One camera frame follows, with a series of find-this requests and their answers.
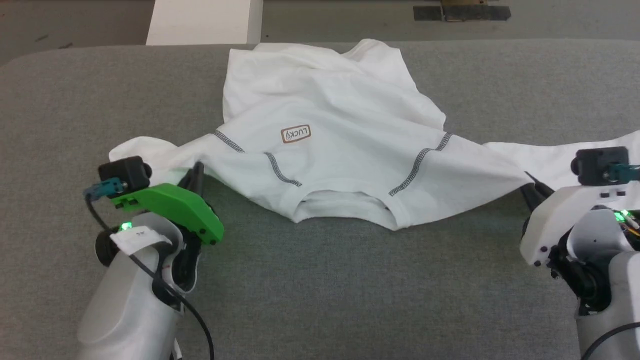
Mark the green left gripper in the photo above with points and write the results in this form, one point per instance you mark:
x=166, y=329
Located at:
x=170, y=202

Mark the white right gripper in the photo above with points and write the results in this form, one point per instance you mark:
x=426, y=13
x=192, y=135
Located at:
x=550, y=220

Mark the white long-sleeve shirt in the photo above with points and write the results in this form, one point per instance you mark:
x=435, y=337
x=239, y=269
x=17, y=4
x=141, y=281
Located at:
x=340, y=150

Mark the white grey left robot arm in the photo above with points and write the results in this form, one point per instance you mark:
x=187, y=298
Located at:
x=120, y=305

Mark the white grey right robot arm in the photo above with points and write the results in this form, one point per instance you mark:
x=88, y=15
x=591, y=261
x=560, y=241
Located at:
x=615, y=305

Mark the white paper label band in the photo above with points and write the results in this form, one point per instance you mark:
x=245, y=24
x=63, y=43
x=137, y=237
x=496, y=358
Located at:
x=139, y=236

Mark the white rectangular box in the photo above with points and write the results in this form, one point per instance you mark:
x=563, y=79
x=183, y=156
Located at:
x=200, y=22

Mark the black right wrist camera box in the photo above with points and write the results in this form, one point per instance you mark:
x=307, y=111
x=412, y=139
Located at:
x=595, y=166

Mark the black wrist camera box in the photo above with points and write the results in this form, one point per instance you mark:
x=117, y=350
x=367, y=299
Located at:
x=125, y=171
x=595, y=166

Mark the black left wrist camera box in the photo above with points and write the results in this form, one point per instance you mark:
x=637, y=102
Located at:
x=125, y=171

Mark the black floor base plate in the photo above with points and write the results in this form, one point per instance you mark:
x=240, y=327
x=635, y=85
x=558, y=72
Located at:
x=460, y=12

